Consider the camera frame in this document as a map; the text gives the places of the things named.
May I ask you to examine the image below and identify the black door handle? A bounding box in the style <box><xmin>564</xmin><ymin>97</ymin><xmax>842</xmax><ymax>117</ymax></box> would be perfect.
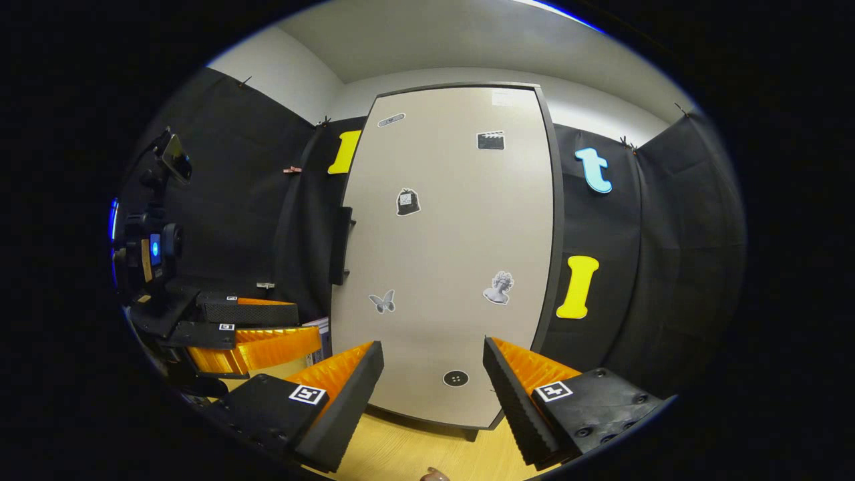
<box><xmin>329</xmin><ymin>206</ymin><xmax>357</xmax><ymax>287</ymax></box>

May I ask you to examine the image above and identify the beige cabinet door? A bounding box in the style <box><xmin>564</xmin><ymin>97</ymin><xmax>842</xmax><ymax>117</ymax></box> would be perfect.
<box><xmin>331</xmin><ymin>86</ymin><xmax>555</xmax><ymax>428</ymax></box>

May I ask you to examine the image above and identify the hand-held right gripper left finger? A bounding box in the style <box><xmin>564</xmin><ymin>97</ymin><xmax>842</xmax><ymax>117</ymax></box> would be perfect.
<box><xmin>210</xmin><ymin>341</ymin><xmax>385</xmax><ymax>474</ymax></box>

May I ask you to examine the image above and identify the black backdrop cloth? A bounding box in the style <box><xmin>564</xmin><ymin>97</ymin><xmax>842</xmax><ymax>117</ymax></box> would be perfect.
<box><xmin>114</xmin><ymin>67</ymin><xmax>745</xmax><ymax>402</ymax></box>

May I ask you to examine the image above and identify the lavender book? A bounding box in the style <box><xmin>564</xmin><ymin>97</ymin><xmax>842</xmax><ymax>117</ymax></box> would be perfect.
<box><xmin>314</xmin><ymin>318</ymin><xmax>333</xmax><ymax>367</ymax></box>

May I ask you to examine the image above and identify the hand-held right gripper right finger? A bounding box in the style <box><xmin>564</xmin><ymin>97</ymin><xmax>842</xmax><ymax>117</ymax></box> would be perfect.
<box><xmin>482</xmin><ymin>336</ymin><xmax>669</xmax><ymax>470</ymax></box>

